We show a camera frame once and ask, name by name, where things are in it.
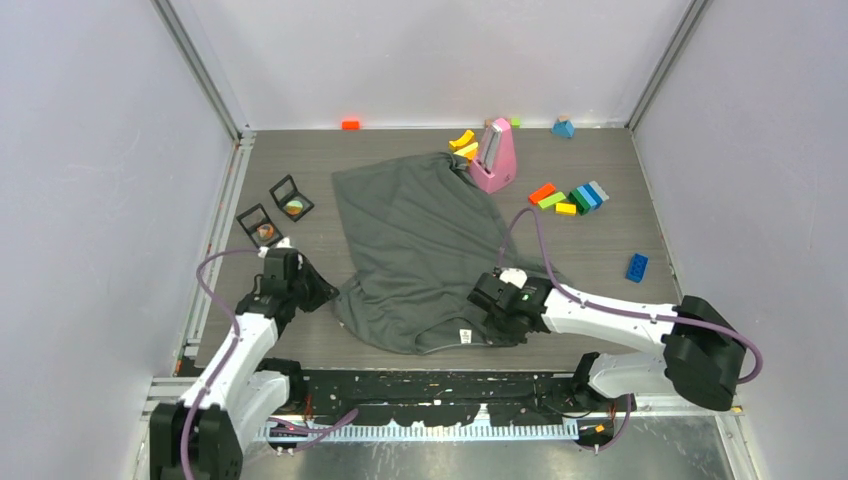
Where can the blue triangular block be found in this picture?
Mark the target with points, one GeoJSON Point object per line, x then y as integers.
{"type": "Point", "coordinates": [563, 127]}

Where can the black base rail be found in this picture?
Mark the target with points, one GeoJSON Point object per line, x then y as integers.
{"type": "Point", "coordinates": [374, 406]}

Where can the black brooch box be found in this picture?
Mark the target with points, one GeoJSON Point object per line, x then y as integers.
{"type": "Point", "coordinates": [289, 199]}
{"type": "Point", "coordinates": [258, 226]}

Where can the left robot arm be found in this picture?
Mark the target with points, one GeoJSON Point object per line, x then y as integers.
{"type": "Point", "coordinates": [207, 432]}

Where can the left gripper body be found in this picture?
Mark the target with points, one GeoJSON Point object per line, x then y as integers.
{"type": "Point", "coordinates": [292, 293]}

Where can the orange long block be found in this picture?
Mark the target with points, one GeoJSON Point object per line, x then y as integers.
{"type": "Point", "coordinates": [541, 193]}

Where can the black brooch box near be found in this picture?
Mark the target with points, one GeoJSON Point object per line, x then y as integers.
{"type": "Point", "coordinates": [258, 226]}

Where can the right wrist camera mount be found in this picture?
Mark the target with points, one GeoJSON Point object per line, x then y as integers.
{"type": "Point", "coordinates": [514, 276]}

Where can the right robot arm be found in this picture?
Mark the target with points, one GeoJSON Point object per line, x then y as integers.
{"type": "Point", "coordinates": [686, 349]}

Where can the black brooch box far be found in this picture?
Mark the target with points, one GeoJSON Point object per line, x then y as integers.
{"type": "Point", "coordinates": [289, 199]}

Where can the pink metronome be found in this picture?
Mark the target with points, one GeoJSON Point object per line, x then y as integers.
{"type": "Point", "coordinates": [495, 165]}

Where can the yellow curved blocks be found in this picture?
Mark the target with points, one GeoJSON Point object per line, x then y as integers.
{"type": "Point", "coordinates": [466, 145]}

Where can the red block by wall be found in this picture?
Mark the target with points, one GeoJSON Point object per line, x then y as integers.
{"type": "Point", "coordinates": [350, 124]}

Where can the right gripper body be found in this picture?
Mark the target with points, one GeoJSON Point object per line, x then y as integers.
{"type": "Point", "coordinates": [499, 333]}

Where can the grey t-shirt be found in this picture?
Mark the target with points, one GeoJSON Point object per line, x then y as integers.
{"type": "Point", "coordinates": [420, 234]}

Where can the blue flat brick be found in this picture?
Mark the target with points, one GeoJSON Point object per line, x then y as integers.
{"type": "Point", "coordinates": [637, 268]}

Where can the small yellow block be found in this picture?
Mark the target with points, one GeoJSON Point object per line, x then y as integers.
{"type": "Point", "coordinates": [568, 209]}

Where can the stacked blue green bricks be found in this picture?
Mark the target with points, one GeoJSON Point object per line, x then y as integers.
{"type": "Point", "coordinates": [588, 197]}

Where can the lime green block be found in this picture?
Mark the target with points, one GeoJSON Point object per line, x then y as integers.
{"type": "Point", "coordinates": [551, 200]}

